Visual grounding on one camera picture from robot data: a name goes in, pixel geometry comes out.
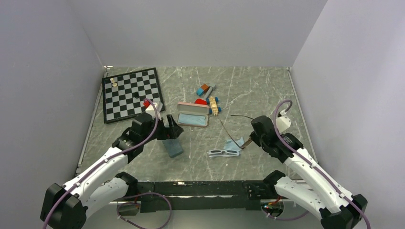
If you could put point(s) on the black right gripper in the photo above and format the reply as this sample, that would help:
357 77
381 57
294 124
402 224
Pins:
255 138

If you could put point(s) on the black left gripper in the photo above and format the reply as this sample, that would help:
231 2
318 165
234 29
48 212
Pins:
172 132

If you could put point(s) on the brown-framed sunglasses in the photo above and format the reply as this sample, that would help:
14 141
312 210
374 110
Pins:
246 143

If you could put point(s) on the pink glasses case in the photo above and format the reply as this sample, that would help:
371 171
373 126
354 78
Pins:
193 114

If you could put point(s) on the light blue cleaning cloth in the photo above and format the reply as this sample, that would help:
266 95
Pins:
190 119

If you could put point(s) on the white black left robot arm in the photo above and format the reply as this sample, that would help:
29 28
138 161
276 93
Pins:
68 206

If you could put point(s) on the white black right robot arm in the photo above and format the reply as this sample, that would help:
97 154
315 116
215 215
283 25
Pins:
331 203

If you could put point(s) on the white-framed sunglasses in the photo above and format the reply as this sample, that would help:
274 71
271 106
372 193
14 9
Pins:
223 153

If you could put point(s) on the grey-blue glasses case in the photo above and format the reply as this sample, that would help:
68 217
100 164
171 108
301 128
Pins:
173 147

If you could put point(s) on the red toy block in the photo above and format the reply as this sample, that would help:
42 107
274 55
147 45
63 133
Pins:
200 101

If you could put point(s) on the cream toy cart blue wheels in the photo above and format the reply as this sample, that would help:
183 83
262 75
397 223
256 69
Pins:
213 104

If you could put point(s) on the blue and orange toy block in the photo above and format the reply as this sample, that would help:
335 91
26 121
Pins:
202 89

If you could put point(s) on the grey toy bar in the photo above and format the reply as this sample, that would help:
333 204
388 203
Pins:
209 91

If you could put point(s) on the black white chessboard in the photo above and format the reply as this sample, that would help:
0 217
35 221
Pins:
123 95

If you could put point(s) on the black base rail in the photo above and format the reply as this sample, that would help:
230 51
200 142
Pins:
201 195

